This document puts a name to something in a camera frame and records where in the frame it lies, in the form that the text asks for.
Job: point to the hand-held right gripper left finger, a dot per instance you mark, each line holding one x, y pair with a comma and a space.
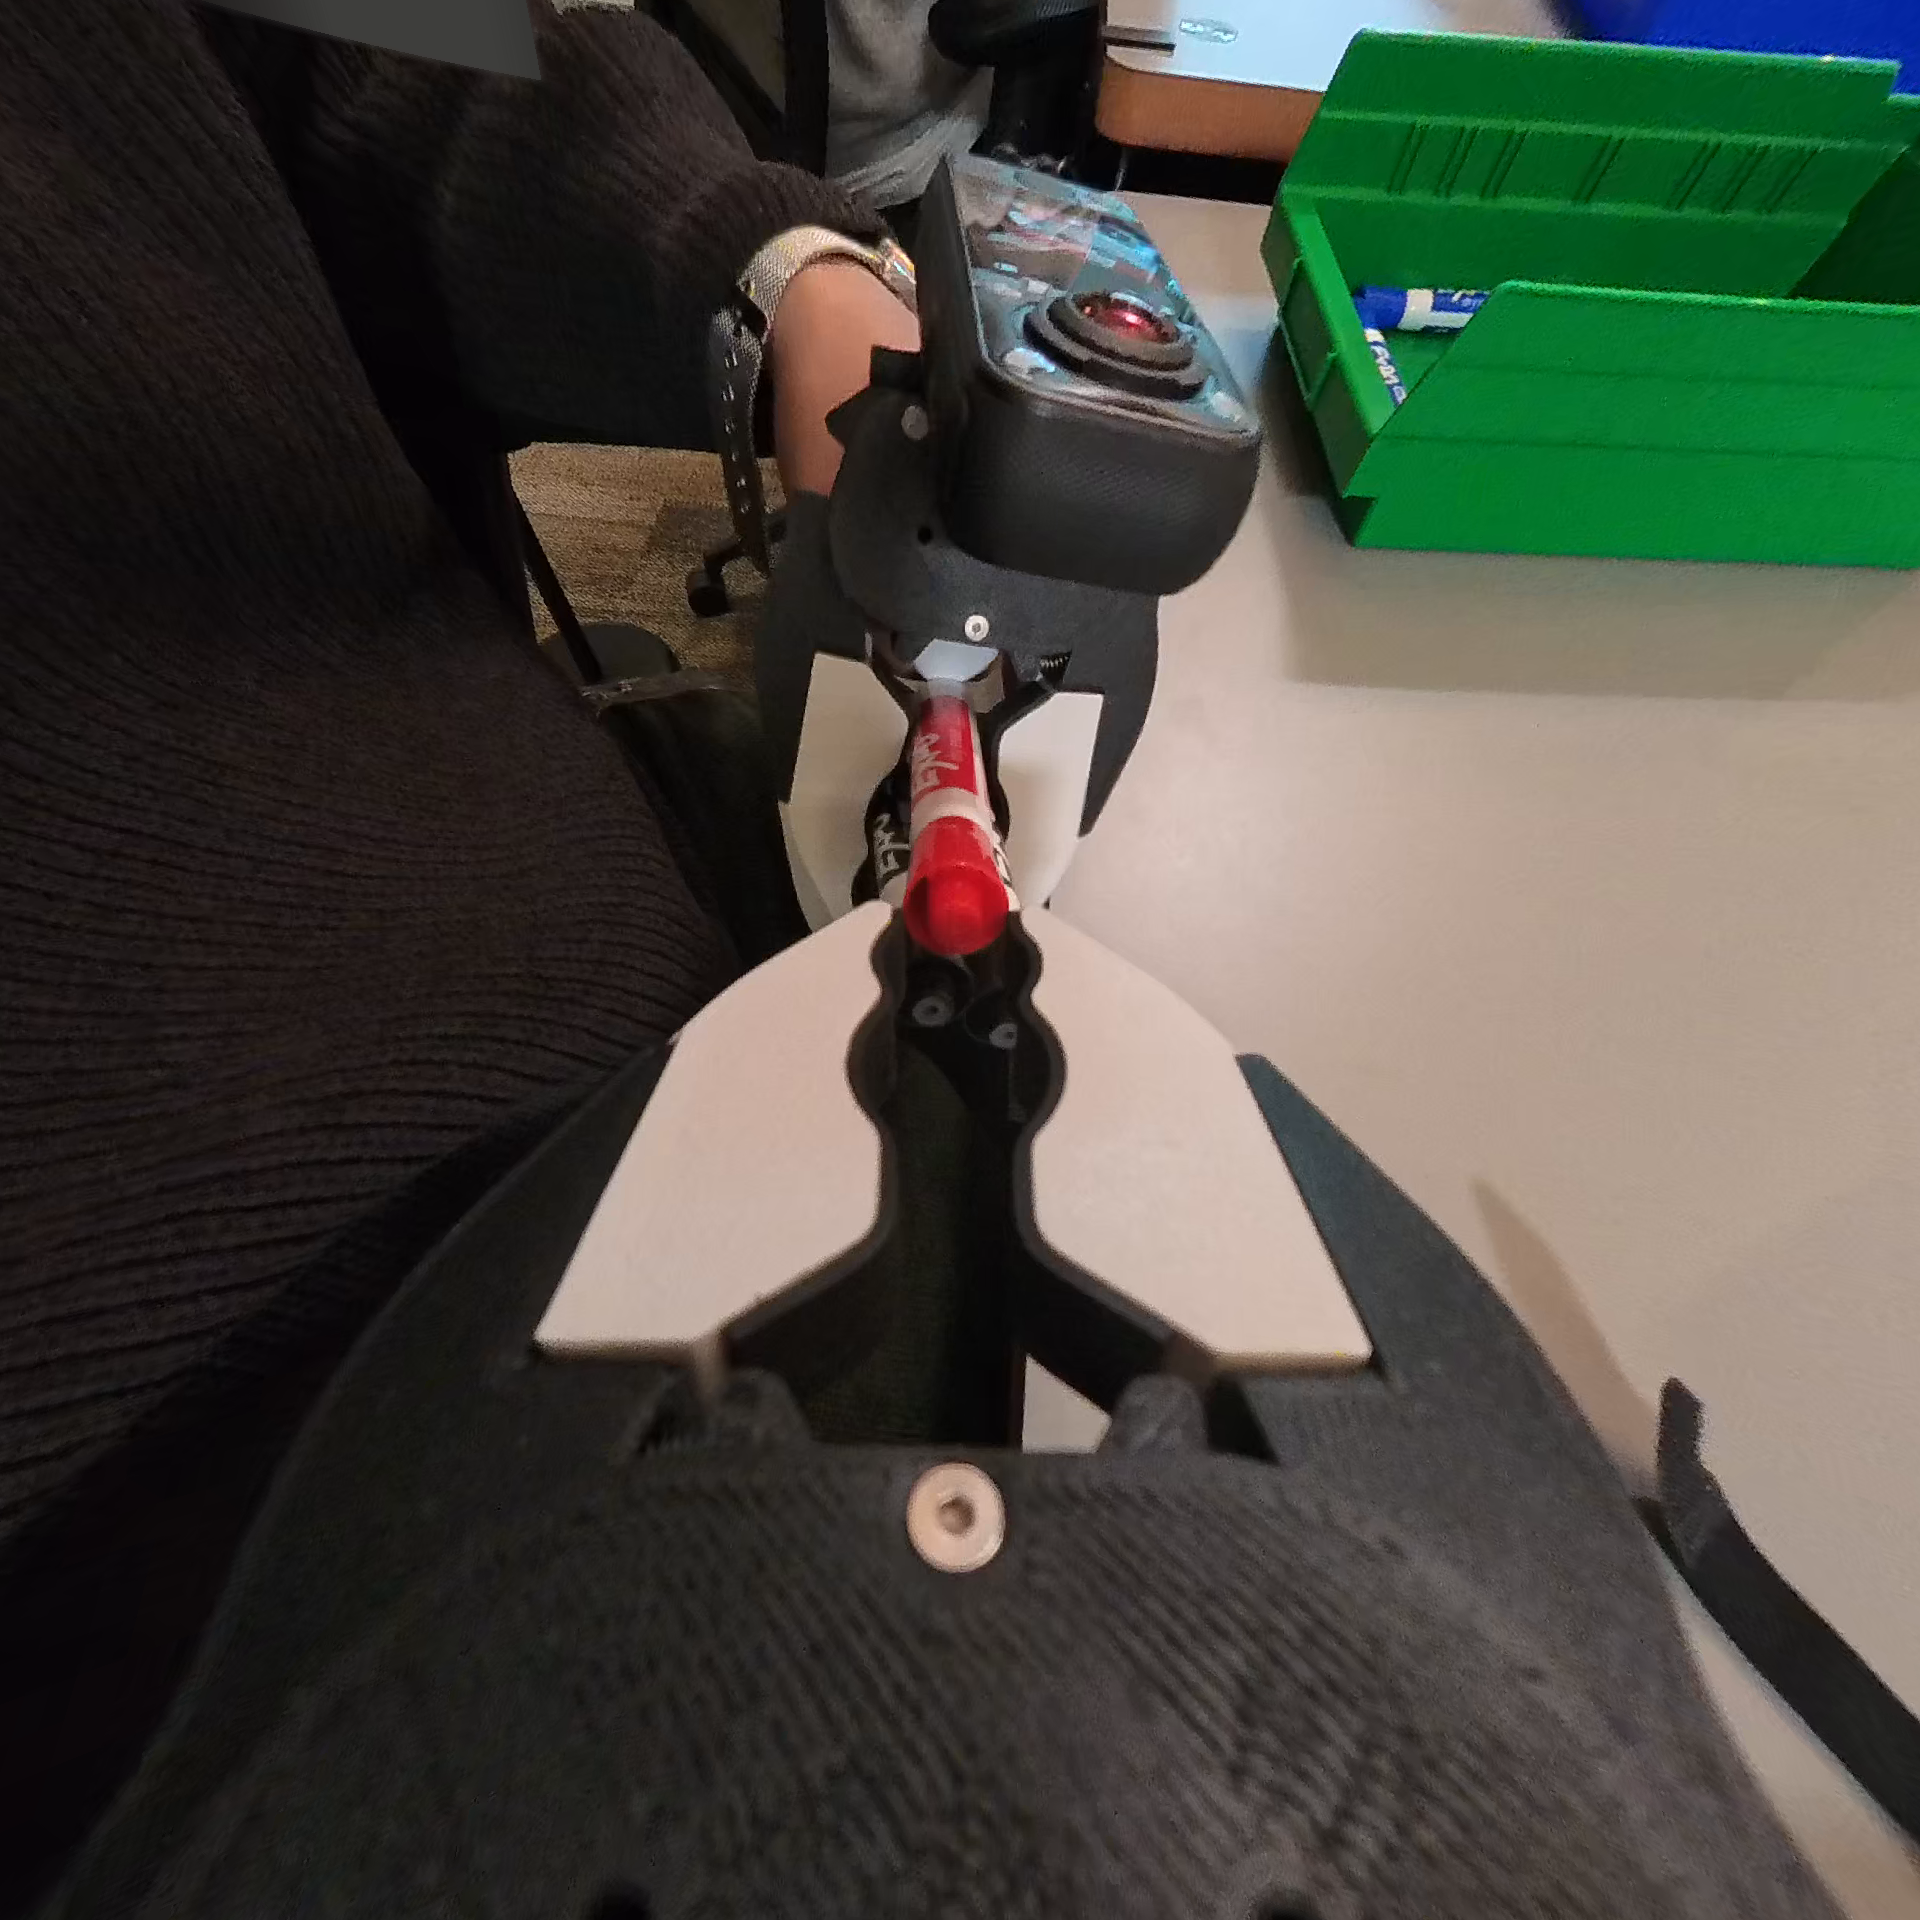
720, 1184

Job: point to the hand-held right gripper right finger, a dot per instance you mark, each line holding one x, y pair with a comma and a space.
1185, 1200

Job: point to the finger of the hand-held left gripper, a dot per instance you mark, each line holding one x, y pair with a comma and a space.
833, 779
1059, 779

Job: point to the red dry erase marker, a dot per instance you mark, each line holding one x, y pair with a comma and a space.
953, 886

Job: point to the green plastic bin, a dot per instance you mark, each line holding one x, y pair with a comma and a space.
1620, 450

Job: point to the person's left forearm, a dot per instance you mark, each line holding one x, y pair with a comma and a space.
600, 195

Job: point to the grey desk with wooden edge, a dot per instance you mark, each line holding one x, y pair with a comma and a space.
1231, 77
1500, 902

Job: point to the person's left hand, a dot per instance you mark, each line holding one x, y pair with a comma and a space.
833, 389

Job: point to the metal band wristwatch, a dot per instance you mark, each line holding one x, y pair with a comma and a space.
819, 258

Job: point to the person's black clothing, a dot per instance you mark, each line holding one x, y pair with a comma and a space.
225, 902

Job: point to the blue plastic bin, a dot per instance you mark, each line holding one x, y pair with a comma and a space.
1739, 23

